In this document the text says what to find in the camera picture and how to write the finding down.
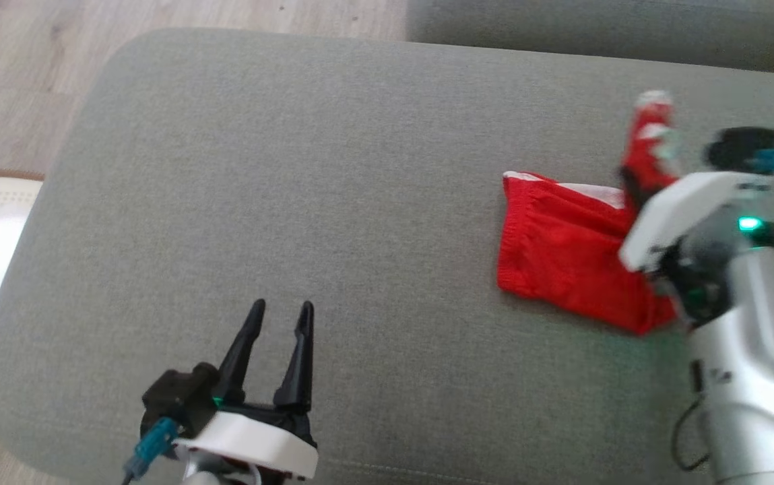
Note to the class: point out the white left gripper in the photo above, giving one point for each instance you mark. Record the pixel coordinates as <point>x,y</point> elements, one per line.
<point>259,441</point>

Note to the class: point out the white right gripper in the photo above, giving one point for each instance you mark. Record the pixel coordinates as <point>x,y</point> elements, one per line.
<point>683,209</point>

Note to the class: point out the red shorts with white trim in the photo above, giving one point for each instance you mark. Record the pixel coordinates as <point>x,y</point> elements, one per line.
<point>562,256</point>

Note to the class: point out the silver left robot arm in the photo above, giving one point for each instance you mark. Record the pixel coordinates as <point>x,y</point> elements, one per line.
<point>201,475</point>

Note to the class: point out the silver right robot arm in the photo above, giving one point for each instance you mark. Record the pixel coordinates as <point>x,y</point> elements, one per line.
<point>764,370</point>

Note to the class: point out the large grey sofa seat cushion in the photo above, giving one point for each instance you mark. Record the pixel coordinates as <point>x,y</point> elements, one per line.
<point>292,202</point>

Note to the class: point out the narrow grey sofa seat cushion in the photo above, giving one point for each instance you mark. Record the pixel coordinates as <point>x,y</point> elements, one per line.
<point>595,27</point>

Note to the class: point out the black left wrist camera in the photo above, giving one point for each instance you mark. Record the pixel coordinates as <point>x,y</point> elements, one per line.
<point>178,394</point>

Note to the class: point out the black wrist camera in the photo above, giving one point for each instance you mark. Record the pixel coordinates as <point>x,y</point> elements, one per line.
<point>178,394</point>
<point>740,145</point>

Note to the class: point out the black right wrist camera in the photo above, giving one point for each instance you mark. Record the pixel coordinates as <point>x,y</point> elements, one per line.
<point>740,145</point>

